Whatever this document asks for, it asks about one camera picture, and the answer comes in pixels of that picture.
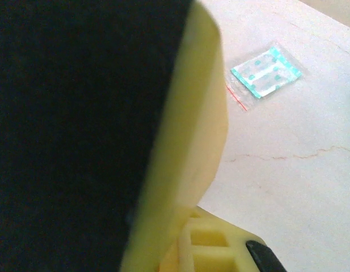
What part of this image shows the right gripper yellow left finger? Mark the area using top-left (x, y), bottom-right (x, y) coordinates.
top-left (0, 0), bottom-right (230, 272)

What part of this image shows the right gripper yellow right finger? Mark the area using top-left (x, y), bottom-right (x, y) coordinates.
top-left (160, 206), bottom-right (289, 272)

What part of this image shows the clear bag of teal plasters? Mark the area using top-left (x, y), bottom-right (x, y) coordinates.
top-left (226, 42), bottom-right (305, 112)

